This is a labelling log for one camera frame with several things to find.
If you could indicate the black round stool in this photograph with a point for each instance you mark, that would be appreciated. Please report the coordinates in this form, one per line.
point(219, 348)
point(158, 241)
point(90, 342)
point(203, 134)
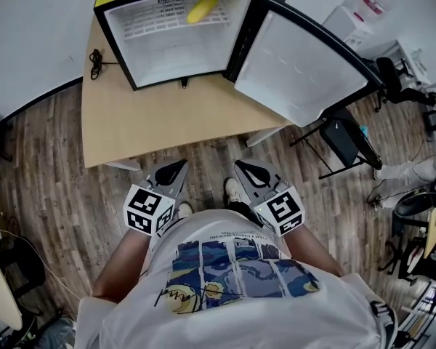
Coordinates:
point(418, 205)

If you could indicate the white desk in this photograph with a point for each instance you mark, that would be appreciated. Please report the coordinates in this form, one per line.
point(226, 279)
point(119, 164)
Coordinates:
point(392, 53)

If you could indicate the black mini fridge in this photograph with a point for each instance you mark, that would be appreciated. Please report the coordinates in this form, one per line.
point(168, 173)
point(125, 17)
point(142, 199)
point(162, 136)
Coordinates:
point(174, 49)

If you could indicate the person's right forearm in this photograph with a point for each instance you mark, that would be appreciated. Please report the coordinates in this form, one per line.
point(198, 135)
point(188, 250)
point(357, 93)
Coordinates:
point(312, 253)

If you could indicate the black box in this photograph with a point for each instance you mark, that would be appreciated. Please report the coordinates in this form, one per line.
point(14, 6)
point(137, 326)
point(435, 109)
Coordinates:
point(435, 120)

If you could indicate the white printed t-shirt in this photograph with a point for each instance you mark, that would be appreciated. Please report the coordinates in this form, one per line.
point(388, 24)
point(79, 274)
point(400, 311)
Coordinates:
point(258, 315)

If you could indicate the person's left white shoe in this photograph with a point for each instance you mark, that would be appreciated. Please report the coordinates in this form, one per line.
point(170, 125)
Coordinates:
point(184, 210)

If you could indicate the light wooden table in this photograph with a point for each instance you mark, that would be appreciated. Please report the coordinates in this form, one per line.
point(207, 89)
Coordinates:
point(160, 122)

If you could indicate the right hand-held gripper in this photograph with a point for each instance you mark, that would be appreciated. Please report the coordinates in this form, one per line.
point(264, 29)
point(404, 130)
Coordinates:
point(281, 211)

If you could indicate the light wooden board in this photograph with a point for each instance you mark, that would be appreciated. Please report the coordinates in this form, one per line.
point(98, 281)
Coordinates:
point(434, 231)

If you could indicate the person's left forearm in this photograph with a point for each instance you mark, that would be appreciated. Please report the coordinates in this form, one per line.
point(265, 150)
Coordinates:
point(123, 267)

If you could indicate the black swivel chair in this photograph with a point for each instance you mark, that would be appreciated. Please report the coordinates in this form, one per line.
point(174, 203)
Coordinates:
point(410, 260)

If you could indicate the white water dispenser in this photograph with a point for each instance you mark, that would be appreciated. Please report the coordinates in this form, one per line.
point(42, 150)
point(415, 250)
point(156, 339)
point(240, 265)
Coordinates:
point(343, 27)

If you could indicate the person's black shorts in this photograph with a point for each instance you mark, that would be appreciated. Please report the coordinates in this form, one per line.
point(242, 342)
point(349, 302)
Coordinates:
point(240, 208)

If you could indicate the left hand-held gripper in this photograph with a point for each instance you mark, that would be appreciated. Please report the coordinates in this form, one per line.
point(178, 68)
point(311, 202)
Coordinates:
point(145, 209)

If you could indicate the black folding chair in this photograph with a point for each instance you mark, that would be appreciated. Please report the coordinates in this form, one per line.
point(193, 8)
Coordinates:
point(343, 140)

